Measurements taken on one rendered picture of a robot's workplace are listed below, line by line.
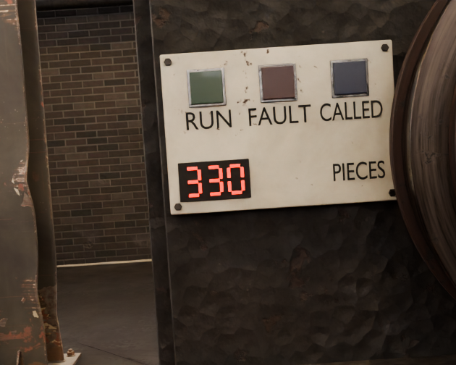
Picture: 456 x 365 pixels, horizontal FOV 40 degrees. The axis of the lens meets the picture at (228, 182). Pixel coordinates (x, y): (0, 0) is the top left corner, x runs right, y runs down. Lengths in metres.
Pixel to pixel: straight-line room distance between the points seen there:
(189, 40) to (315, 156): 0.20
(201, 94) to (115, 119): 6.08
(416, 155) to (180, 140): 0.26
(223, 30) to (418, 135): 0.26
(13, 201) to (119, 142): 3.58
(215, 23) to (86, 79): 6.15
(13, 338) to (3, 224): 0.58
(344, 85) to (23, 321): 2.82
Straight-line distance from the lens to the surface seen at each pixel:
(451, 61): 0.62
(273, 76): 0.71
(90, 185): 6.84
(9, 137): 3.29
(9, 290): 3.37
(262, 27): 0.74
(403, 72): 0.67
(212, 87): 0.71
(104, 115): 6.81
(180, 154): 0.71
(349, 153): 0.72
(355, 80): 0.72
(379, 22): 0.76
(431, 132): 0.61
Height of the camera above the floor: 1.13
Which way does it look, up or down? 3 degrees down
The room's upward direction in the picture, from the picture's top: 4 degrees counter-clockwise
